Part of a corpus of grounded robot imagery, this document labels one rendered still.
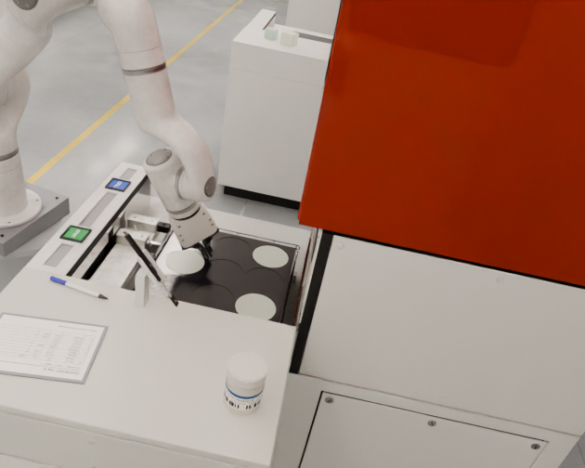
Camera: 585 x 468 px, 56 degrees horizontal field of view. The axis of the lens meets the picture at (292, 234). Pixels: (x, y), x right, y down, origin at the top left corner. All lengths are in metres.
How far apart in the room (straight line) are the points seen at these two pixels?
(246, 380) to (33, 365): 0.40
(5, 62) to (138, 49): 0.35
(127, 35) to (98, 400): 0.68
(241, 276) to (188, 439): 0.54
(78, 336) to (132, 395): 0.18
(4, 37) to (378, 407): 1.17
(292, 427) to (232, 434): 0.47
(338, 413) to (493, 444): 0.38
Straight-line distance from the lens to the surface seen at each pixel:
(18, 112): 1.58
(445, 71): 0.94
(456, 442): 1.48
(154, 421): 1.03
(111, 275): 1.44
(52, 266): 1.36
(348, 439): 1.48
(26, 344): 1.17
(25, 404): 1.08
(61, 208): 1.74
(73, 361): 1.12
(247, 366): 0.99
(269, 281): 1.42
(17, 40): 1.35
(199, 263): 1.45
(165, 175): 1.24
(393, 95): 0.94
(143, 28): 1.16
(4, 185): 1.62
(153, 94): 1.19
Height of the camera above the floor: 1.80
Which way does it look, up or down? 34 degrees down
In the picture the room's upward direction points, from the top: 12 degrees clockwise
